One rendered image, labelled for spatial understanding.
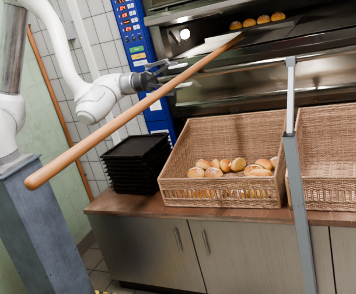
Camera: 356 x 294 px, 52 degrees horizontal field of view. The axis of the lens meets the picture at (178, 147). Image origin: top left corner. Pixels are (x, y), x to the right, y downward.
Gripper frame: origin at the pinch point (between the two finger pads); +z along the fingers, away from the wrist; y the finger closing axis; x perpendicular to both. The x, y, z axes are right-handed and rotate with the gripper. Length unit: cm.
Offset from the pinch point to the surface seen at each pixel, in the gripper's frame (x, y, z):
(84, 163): -53, 61, -118
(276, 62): -15.8, 3.8, 32.2
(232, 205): -4, 60, 7
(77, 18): -51, -31, -81
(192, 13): -38.4, -19.3, -6.3
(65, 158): 69, 0, 2
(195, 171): -28, 56, -20
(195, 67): -10.5, 0.0, 1.4
